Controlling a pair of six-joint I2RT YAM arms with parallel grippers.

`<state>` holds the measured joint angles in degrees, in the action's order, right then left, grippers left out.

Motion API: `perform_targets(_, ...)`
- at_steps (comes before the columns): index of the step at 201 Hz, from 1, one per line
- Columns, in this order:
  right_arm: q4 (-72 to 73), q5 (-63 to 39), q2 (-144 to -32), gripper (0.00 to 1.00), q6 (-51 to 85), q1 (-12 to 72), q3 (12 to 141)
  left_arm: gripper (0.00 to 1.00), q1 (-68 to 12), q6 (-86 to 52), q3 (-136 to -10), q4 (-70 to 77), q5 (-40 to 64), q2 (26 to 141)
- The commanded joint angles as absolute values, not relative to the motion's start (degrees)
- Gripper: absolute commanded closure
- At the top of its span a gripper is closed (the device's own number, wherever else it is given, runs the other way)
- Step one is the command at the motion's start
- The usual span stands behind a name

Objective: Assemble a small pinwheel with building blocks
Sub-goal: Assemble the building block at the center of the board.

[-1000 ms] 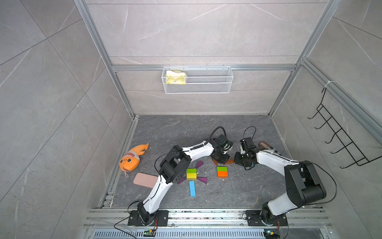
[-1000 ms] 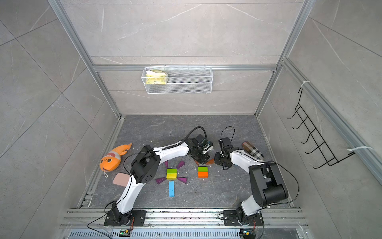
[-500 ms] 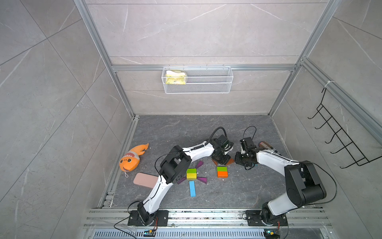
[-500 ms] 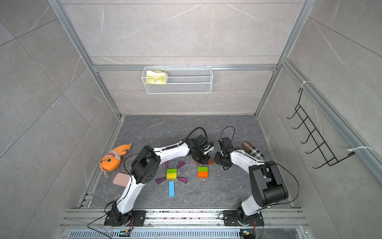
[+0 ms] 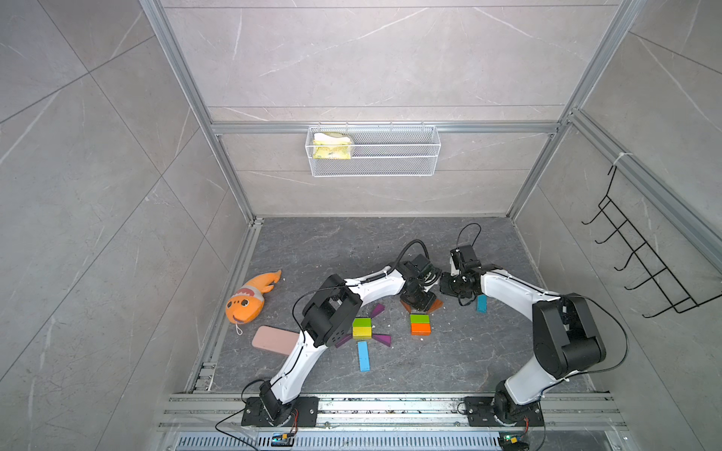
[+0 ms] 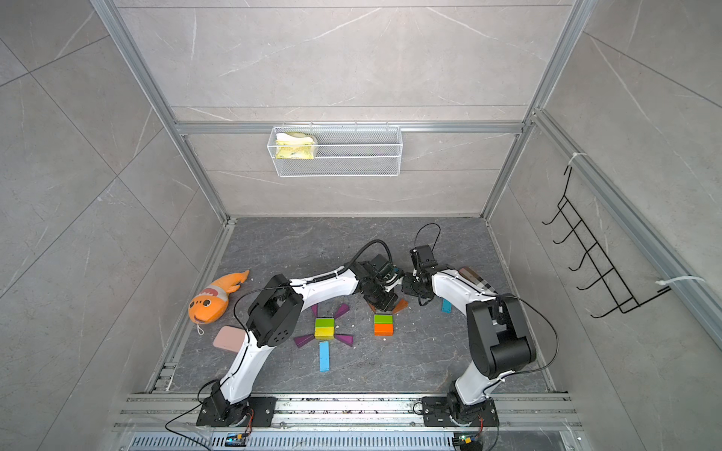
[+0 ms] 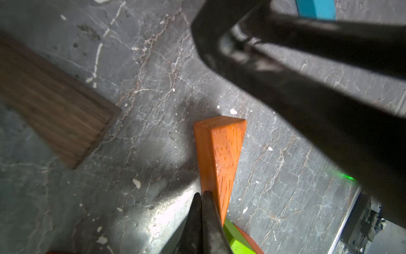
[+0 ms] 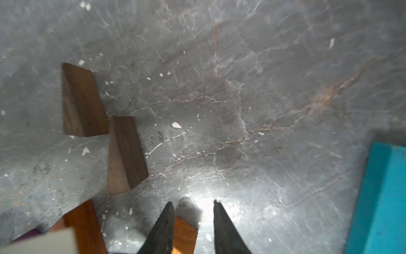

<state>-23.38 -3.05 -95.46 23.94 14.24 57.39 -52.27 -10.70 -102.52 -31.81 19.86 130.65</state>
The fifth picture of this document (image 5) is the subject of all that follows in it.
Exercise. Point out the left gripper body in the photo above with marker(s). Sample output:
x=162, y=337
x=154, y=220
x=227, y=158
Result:
x=421, y=299

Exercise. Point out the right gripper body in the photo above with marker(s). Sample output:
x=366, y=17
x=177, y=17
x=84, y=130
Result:
x=452, y=286

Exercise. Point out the small orange wedge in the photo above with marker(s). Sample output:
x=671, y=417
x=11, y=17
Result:
x=435, y=306

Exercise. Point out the orange red wedge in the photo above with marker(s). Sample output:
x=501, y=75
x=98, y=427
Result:
x=405, y=307

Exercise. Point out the green block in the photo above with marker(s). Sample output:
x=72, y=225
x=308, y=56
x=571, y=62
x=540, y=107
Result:
x=419, y=319
x=362, y=323

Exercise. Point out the purple wedge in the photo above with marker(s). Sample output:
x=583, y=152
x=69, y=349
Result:
x=383, y=338
x=378, y=310
x=344, y=340

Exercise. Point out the orange block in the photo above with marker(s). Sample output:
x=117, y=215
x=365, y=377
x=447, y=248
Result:
x=421, y=329

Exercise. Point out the light blue long block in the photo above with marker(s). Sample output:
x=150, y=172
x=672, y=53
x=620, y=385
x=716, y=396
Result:
x=363, y=356

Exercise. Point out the yellow block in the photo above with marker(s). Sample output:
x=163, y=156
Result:
x=362, y=332

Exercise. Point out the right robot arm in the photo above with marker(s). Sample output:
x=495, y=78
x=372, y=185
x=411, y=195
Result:
x=566, y=340

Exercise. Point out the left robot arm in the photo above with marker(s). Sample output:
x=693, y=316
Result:
x=329, y=316

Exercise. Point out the teal blue block right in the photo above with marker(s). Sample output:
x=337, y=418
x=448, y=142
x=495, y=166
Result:
x=482, y=303

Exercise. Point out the pink rounded case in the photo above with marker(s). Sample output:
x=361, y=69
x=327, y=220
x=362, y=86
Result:
x=275, y=340

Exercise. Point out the yellow cloth in basket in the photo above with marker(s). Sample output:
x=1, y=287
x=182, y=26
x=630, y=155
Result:
x=332, y=146

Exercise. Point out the orange plush fish toy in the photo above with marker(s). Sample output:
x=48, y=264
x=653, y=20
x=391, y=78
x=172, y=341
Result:
x=246, y=303

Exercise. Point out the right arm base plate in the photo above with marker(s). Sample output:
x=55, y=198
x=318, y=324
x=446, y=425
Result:
x=490, y=411

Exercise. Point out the white wire mesh basket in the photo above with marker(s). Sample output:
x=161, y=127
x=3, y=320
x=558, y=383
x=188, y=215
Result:
x=380, y=151

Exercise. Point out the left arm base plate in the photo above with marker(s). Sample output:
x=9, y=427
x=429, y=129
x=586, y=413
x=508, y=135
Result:
x=302, y=412

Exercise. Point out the black wire hook rack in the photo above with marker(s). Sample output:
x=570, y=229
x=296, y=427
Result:
x=656, y=272

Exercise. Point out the metal front rail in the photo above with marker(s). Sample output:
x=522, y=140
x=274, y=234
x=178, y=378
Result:
x=566, y=421

